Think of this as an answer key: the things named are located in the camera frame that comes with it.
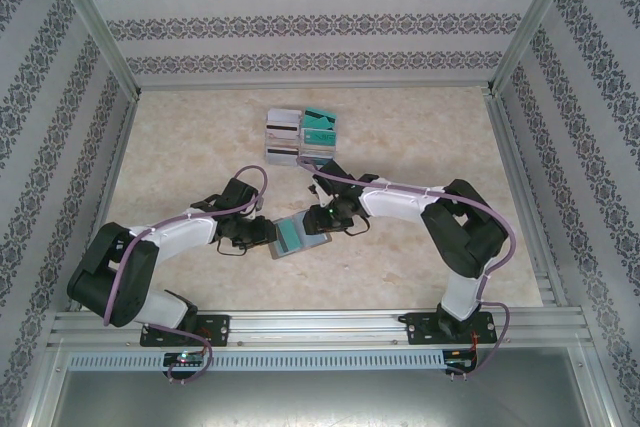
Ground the aluminium side rail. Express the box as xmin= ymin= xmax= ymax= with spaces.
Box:
xmin=68 ymin=94 xmax=141 ymax=313
xmin=487 ymin=91 xmax=569 ymax=308

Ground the grey metal sheet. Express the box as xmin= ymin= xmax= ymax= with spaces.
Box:
xmin=49 ymin=369 xmax=601 ymax=427

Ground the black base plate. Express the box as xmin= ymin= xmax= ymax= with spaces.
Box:
xmin=139 ymin=314 xmax=232 ymax=348
xmin=405 ymin=310 xmax=499 ymax=347

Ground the clear acrylic card organizer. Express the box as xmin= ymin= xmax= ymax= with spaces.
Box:
xmin=263 ymin=106 xmax=341 ymax=169

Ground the silver card black stripe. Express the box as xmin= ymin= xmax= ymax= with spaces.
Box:
xmin=267 ymin=146 xmax=299 ymax=167
xmin=266 ymin=121 xmax=300 ymax=141

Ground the right circuit board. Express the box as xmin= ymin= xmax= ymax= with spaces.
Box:
xmin=444 ymin=349 xmax=479 ymax=373

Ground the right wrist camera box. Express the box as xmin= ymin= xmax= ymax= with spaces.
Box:
xmin=307 ymin=174 xmax=331 ymax=199

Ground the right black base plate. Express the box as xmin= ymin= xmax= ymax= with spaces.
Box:
xmin=405 ymin=310 xmax=499 ymax=347

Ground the grey card holder wallet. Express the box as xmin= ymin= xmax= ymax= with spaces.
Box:
xmin=267 ymin=211 xmax=335 ymax=262

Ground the circuit board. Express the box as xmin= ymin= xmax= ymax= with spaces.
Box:
xmin=444 ymin=349 xmax=479 ymax=373
xmin=163 ymin=351 xmax=207 ymax=367

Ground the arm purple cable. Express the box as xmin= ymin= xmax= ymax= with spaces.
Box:
xmin=102 ymin=165 xmax=272 ymax=386
xmin=297 ymin=156 xmax=517 ymax=379

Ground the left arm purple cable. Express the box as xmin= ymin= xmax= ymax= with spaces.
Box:
xmin=102 ymin=165 xmax=272 ymax=386

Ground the perforated grey cable duct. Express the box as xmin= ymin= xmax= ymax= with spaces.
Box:
xmin=67 ymin=350 xmax=446 ymax=371

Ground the aluminium mounting rail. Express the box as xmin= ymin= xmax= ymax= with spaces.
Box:
xmin=47 ymin=310 xmax=594 ymax=348

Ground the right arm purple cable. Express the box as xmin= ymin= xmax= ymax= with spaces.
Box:
xmin=297 ymin=156 xmax=517 ymax=379

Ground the aluminium frame post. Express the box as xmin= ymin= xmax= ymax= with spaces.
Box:
xmin=42 ymin=0 xmax=141 ymax=98
xmin=487 ymin=0 xmax=584 ymax=96

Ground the left circuit board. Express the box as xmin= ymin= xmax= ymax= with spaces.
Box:
xmin=163 ymin=351 xmax=207 ymax=367

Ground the thin aluminium back rail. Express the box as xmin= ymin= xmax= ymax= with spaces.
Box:
xmin=137 ymin=80 xmax=494 ymax=91

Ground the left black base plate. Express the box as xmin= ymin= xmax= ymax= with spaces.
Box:
xmin=139 ymin=314 xmax=232 ymax=348

